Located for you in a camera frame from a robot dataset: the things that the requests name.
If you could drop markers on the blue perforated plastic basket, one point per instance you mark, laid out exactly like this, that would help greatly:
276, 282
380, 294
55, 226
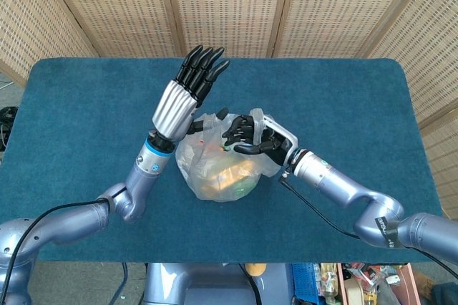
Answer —
304, 283

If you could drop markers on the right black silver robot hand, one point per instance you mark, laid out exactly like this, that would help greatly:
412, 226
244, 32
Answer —
279, 147

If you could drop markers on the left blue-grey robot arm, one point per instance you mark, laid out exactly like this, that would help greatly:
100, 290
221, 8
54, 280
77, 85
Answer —
139, 190

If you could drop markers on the woven bamboo folding screen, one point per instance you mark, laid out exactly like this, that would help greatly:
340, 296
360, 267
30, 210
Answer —
286, 8

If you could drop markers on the gold foil snack packet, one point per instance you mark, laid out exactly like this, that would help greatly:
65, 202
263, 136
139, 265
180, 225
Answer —
229, 176

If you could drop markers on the blue carpet mat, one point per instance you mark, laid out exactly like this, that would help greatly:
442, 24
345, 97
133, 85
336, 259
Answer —
89, 122

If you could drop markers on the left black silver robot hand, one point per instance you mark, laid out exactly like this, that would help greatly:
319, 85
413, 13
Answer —
175, 108

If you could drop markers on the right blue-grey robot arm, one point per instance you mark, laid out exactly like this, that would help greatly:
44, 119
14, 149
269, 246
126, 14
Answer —
375, 208

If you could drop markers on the clear plastic bag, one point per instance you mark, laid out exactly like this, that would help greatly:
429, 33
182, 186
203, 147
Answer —
214, 172

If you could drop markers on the clear yellow bottle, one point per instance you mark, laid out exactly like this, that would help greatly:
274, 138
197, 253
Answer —
329, 280

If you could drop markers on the orange round object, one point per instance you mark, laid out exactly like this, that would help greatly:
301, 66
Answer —
255, 269

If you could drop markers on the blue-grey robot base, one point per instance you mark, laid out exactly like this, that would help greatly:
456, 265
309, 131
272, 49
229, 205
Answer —
200, 283

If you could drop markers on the pink box of clutter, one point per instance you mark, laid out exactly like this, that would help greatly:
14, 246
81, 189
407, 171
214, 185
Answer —
361, 283

